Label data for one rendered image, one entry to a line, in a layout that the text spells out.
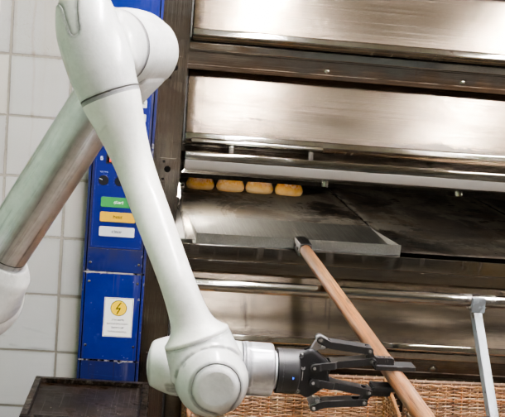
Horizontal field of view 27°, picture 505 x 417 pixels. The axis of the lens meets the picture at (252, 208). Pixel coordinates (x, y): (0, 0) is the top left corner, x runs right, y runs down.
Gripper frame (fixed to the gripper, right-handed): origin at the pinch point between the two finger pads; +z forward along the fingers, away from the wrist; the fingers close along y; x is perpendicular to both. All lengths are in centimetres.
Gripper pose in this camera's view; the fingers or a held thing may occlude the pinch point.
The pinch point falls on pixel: (392, 376)
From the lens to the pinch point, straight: 179.9
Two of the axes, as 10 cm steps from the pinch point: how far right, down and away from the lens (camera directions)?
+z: 9.9, 0.7, 1.2
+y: -0.9, 9.8, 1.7
